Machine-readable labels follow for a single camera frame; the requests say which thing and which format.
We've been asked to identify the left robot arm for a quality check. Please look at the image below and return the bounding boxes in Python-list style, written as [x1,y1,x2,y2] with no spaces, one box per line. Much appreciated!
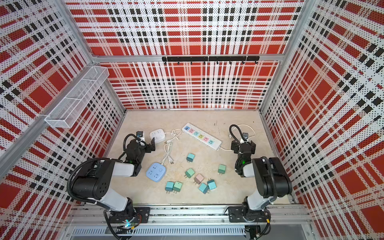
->
[67,131,156,227]

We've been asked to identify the green plug adapter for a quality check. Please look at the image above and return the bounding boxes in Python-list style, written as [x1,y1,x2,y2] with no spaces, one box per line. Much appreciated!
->
[173,182,183,193]
[218,164,227,175]
[185,168,196,179]

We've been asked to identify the white cord of long strip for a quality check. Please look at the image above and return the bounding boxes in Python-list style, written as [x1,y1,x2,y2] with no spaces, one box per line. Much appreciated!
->
[220,123,256,152]

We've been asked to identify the white wire basket shelf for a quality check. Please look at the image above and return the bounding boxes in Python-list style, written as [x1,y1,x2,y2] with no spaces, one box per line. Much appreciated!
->
[45,66,109,129]

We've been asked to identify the pink plug adapter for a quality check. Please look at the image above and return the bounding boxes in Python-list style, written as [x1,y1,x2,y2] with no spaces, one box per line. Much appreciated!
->
[194,174,205,185]

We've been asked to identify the blue square power strip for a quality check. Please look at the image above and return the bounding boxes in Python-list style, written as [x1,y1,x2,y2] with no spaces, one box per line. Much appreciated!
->
[146,163,166,183]

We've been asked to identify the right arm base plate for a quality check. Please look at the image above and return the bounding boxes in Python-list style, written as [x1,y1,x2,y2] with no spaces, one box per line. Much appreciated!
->
[225,206,271,223]

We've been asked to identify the teal plug adapter front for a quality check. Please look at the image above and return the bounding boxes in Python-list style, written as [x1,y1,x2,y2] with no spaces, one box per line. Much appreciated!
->
[199,183,210,194]

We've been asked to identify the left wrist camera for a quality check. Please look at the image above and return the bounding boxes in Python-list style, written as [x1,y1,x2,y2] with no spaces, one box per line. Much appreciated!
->
[136,131,145,141]

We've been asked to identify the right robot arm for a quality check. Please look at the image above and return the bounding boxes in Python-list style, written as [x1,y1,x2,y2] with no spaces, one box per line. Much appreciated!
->
[228,125,293,223]

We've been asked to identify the teal plug adapter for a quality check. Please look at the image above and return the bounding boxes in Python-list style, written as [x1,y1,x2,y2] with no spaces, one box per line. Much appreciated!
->
[199,183,210,194]
[186,153,195,163]
[207,180,217,190]
[165,181,175,193]

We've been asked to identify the white cord of square strips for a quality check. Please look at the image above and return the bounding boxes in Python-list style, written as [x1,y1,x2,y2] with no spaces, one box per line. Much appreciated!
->
[160,128,183,166]

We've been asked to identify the black hook rail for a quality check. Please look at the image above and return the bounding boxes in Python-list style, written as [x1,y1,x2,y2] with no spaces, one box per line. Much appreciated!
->
[162,56,260,63]

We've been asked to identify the white square power strip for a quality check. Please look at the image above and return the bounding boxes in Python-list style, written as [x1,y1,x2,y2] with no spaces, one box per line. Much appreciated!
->
[150,129,166,144]

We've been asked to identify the aluminium front rail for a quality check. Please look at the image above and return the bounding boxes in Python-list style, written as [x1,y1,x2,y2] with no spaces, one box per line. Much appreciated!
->
[64,203,314,224]

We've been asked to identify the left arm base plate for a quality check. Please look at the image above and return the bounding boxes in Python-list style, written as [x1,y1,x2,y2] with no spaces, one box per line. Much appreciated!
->
[108,207,151,226]

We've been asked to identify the long white power strip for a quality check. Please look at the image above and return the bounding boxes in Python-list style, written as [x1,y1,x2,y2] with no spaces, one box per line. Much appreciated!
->
[182,123,222,151]

